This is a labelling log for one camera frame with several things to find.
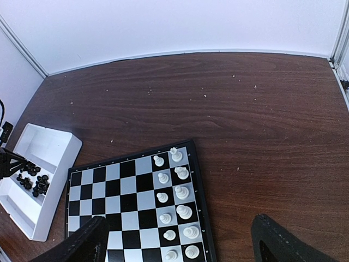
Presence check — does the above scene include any white pawn three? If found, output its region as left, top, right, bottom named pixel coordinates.
left=157, top=193, right=169, bottom=203

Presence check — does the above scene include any white bishop near side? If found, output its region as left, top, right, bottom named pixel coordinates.
left=185, top=245, right=200, bottom=259

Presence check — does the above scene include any white pawn six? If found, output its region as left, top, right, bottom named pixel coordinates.
left=165, top=249, right=178, bottom=260

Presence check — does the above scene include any white bishop far side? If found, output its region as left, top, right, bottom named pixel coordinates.
left=174, top=186, right=189, bottom=200

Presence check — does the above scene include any white king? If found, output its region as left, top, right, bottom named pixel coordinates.
left=176, top=205, right=192, bottom=220

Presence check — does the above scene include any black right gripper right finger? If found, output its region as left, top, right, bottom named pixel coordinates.
left=251, top=213, right=335, bottom=261

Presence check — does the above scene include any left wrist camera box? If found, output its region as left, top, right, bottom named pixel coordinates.
left=1, top=121, right=14, bottom=143

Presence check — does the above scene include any right aluminium frame post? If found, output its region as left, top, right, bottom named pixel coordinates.
left=329, top=0, right=348, bottom=70

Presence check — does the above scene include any white rook far corner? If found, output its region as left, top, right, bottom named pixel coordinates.
left=170, top=147, right=183, bottom=163

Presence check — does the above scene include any white bishop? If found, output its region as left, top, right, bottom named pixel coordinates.
left=185, top=245, right=200, bottom=259
left=174, top=186, right=189, bottom=200

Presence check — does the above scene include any white pawn one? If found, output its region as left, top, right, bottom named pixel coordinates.
left=153, top=155, right=165, bottom=167

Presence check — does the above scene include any black pieces pile in tray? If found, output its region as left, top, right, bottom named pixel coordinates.
left=16, top=162, right=50, bottom=198

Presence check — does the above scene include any white queen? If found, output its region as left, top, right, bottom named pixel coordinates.
left=183, top=225, right=200, bottom=239

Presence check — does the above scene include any white pawn two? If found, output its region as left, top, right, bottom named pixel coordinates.
left=158, top=172, right=170, bottom=184

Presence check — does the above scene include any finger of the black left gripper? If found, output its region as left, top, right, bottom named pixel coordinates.
left=1, top=147, right=28, bottom=180

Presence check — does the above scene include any black and grey chessboard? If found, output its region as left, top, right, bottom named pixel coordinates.
left=65, top=140, right=216, bottom=261

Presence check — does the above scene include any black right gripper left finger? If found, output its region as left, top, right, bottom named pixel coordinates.
left=32, top=216, right=110, bottom=262

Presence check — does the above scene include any aluminium frame post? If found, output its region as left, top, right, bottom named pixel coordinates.
left=329, top=0, right=348, bottom=70
left=0, top=15, right=49, bottom=79

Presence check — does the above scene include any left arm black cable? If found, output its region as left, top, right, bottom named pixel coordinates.
left=0, top=98, right=6, bottom=129

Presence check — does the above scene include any white compartment tray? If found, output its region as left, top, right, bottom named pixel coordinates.
left=1, top=123, right=82, bottom=242

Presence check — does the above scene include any left aluminium frame post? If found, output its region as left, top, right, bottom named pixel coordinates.
left=0, top=15, right=49, bottom=79

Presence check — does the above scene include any white pawn five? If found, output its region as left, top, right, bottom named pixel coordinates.
left=163, top=230, right=176, bottom=241

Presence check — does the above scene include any white pawn four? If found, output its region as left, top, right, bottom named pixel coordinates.
left=159, top=213, right=172, bottom=224

